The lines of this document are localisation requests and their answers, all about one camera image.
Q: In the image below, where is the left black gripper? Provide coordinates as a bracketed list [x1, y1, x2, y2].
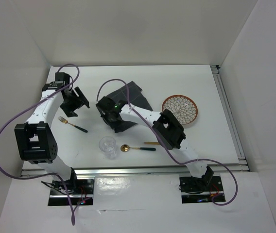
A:
[59, 86, 88, 117]

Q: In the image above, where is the dark grey checked cloth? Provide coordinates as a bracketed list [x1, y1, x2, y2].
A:
[106, 81, 153, 133]

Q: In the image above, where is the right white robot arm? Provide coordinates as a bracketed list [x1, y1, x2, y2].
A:
[96, 97, 214, 190]

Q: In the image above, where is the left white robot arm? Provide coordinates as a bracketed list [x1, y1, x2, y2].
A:
[15, 72, 89, 194]

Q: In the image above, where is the clear drinking glass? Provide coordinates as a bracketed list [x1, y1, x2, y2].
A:
[99, 136, 117, 160]

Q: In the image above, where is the floral patterned plate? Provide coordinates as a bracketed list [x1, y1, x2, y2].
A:
[162, 95, 198, 125]

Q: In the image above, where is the gold fork green handle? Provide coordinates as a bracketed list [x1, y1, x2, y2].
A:
[58, 116, 88, 133]

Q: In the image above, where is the gold spoon green handle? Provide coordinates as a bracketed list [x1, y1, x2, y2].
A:
[120, 144, 156, 152]

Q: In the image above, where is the gold knife green handle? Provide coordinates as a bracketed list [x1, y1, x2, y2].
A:
[143, 141, 160, 145]

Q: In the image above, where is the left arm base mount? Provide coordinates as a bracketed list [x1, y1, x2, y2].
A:
[41, 178, 95, 206]

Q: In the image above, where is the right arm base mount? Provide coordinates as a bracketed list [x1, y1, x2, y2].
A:
[178, 175, 226, 204]

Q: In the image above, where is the aluminium rail frame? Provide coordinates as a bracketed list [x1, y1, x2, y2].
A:
[20, 64, 250, 177]

